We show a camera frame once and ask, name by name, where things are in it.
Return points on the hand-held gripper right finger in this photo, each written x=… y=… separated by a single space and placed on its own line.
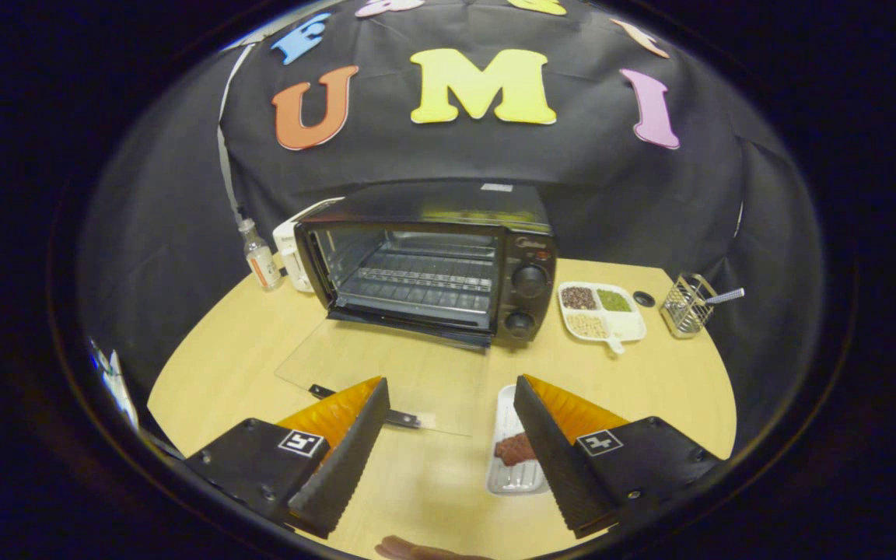
x=557 y=467

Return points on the brown meat steak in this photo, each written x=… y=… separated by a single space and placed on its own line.
x=512 y=451

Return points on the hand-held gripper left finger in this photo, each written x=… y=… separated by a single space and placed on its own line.
x=343 y=467

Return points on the white bread toaster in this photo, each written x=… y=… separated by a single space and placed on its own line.
x=288 y=249

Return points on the small white plastic tray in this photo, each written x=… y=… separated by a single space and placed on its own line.
x=506 y=479

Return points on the white divided dish with grains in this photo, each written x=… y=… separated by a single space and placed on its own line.
x=628 y=325

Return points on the small clear glass bottle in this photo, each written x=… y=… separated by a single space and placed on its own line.
x=263 y=266

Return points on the black backdrop cloth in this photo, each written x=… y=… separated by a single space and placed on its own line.
x=495 y=155

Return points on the metal spoon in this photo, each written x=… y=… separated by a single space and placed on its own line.
x=728 y=295

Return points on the small black round cap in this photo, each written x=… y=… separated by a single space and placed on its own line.
x=644 y=299

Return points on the black toaster oven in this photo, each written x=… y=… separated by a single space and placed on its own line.
x=530 y=250

